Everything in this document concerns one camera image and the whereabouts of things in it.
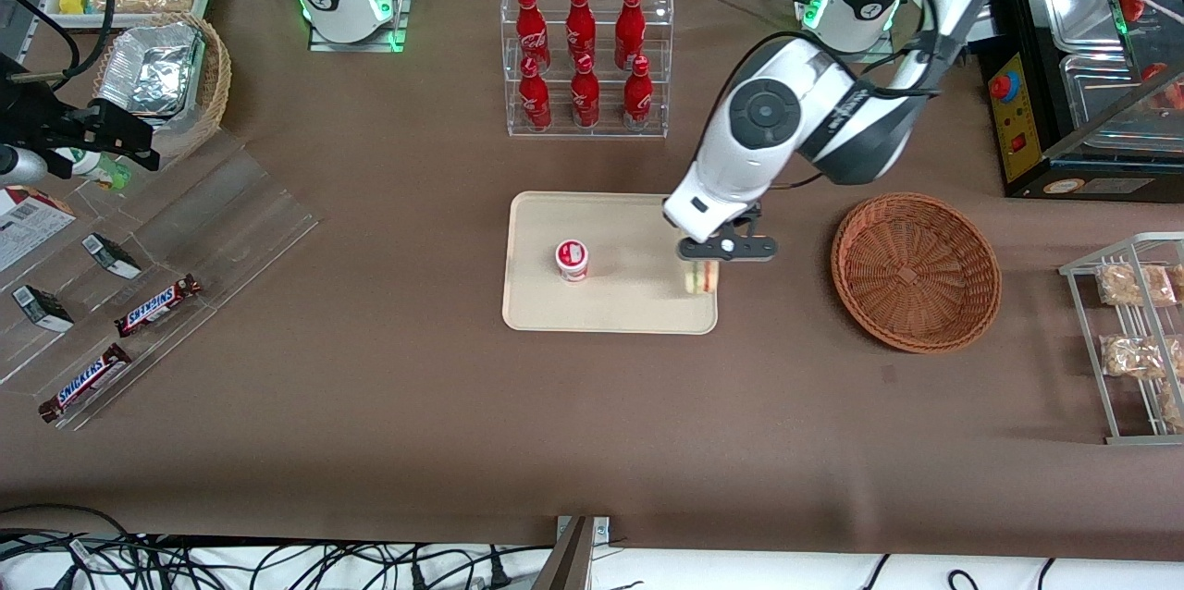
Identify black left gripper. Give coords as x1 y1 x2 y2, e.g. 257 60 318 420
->
729 200 765 242

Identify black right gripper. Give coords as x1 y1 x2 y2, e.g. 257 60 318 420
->
0 54 161 177

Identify triangle sandwich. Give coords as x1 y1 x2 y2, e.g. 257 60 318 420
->
683 259 722 297

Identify tan wicker basket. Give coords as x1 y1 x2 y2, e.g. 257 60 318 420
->
92 11 233 162

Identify beige plastic tray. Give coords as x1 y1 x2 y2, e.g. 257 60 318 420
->
501 191 720 336

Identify brown round wicker basket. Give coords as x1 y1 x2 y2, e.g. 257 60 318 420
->
830 191 1004 355

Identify green white small bottle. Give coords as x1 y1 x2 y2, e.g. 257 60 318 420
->
54 148 132 192

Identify silver foil packet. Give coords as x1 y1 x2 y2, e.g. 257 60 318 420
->
98 22 206 118

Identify small black white box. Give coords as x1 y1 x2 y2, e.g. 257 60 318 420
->
11 284 76 334
80 232 143 281

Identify white barcode carton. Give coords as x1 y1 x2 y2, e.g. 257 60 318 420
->
0 186 78 274

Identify clear acrylic display stand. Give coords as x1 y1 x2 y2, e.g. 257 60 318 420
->
0 131 322 432

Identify red cola bottle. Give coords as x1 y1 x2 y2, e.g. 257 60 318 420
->
622 55 655 130
614 0 647 71
514 0 552 74
565 0 598 64
570 53 601 129
517 55 554 131

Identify brown Snickers bar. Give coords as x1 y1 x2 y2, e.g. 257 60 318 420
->
37 342 133 425
114 273 204 338

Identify red white yogurt cup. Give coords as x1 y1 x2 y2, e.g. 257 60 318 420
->
554 239 591 284

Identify clear acrylic bottle rack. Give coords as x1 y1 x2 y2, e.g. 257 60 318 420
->
501 0 675 141

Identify brown table cover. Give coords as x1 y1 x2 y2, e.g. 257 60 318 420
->
0 0 1184 565

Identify black yellow food warmer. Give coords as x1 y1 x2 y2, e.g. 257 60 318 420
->
977 0 1184 202

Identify steel warmer pan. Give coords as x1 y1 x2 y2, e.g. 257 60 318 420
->
1058 53 1184 154
1037 0 1128 55

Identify clear bag of snacks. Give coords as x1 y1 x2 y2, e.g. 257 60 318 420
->
1096 263 1178 308
1099 335 1170 379
1155 381 1184 430

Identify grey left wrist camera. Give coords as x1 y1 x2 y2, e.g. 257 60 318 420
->
676 235 780 264

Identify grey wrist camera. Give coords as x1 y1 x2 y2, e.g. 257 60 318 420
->
676 235 780 264
0 144 48 187

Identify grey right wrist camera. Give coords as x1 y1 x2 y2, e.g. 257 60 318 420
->
0 144 48 187

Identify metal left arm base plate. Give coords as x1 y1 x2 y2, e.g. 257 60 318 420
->
796 0 897 67

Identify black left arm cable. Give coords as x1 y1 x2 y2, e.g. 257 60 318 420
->
818 0 1037 101

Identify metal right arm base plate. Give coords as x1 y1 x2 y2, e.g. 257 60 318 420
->
307 0 419 54

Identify metal table bracket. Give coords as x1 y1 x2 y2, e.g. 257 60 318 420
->
535 515 612 590

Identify silver wire rack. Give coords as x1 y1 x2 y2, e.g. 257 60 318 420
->
1058 233 1184 447

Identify tangled black floor cables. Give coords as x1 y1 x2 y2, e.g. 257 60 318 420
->
0 503 556 590

